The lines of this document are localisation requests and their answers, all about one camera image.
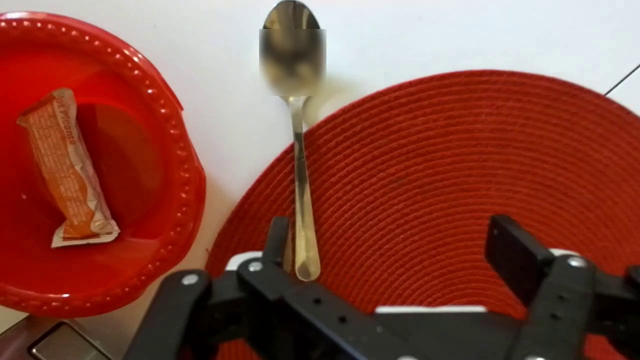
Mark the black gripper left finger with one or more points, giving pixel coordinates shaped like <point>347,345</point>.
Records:
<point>280,319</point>

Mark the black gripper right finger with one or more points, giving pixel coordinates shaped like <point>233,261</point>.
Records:
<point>567,297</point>

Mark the silver metal spoon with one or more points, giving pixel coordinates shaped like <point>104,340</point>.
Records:
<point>293,64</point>

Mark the red plastic bowl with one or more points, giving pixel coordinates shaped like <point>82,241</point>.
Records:
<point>139,144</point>

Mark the round red woven placemat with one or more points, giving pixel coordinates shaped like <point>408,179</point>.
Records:
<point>406,181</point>

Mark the orange snack packet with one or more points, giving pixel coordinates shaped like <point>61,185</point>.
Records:
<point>62,159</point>

